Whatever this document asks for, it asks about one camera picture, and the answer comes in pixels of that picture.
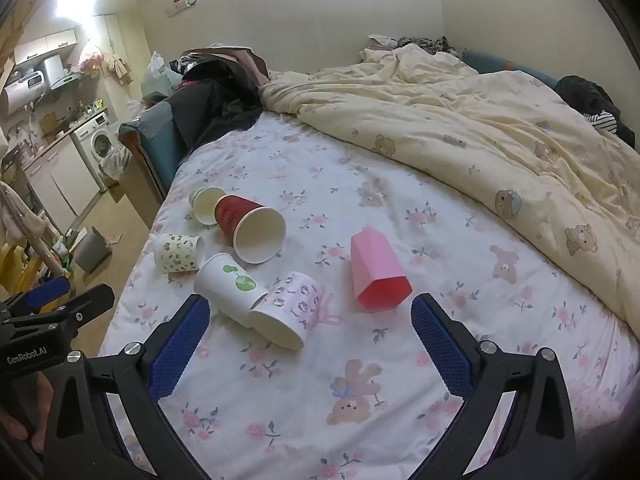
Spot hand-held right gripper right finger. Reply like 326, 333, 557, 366
400, 293, 577, 480

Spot pink patterned paper cup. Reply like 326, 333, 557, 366
248, 271, 327, 352

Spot dark patterned cloth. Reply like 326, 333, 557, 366
397, 35, 458, 57

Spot striped cloth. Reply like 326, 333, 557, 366
584, 110, 618, 136

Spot blue bed frame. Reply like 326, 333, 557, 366
118, 101, 193, 231

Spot yellow plastic stool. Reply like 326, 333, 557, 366
0, 242, 43, 293

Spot small cream paper cup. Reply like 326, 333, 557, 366
188, 186, 226, 226

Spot white wall cabinets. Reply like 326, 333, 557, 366
12, 27, 78, 66

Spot dark clothing heap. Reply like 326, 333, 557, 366
554, 75, 638, 151

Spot blue pillow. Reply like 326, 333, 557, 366
461, 48, 561, 92

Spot grey waste bin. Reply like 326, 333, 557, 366
72, 226, 113, 276

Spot white cup with green print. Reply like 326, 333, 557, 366
193, 252, 269, 330

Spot red paper cup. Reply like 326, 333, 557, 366
214, 194, 287, 264

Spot white plastic bag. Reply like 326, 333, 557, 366
141, 51, 183, 98

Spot white washing machine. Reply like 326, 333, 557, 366
70, 111, 123, 193

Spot light hanging clothes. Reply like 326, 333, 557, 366
0, 180, 48, 246

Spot floral white bedsheet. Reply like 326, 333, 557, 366
97, 109, 640, 480

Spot person's left hand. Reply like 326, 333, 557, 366
0, 371, 56, 457

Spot pink hanging bag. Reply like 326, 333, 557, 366
80, 42, 106, 77

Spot white water heater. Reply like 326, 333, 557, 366
0, 70, 51, 117

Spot small black-patterned white cup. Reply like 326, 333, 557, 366
154, 233, 206, 275

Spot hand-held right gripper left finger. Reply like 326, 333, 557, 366
42, 294, 213, 480

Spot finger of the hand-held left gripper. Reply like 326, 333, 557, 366
0, 276, 72, 317
0, 283, 116, 342

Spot pink plastic faceted cup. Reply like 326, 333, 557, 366
350, 226, 414, 314

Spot black garment pile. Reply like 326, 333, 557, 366
167, 47, 272, 151

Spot white kitchen base cabinet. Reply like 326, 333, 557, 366
22, 135, 103, 233

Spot yellow bear-print duvet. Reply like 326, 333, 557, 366
259, 42, 640, 332

